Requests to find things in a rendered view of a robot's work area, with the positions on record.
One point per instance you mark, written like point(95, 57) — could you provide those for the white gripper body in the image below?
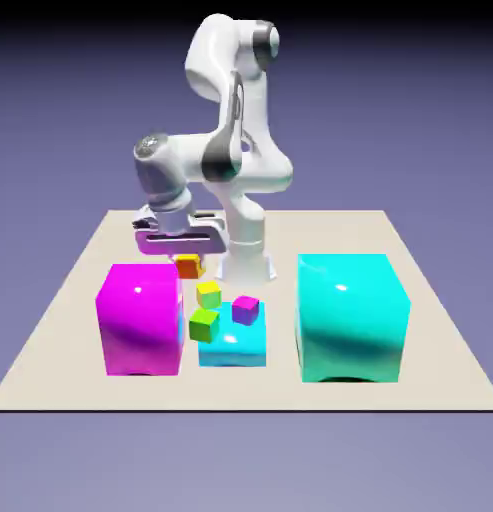
point(178, 241)

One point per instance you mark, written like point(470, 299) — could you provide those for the small orange cube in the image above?
point(187, 267)

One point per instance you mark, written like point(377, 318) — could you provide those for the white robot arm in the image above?
point(246, 120)

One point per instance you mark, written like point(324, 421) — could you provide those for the small yellow cube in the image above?
point(208, 294)

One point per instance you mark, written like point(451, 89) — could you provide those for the small green cube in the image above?
point(203, 326)

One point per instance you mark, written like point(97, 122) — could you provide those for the small magenta cube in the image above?
point(244, 310)

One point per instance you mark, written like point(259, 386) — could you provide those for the large magenta box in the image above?
point(140, 320)

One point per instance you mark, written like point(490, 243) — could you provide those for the low cyan box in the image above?
point(238, 344)

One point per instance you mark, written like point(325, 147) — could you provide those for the large cyan box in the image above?
point(350, 320)

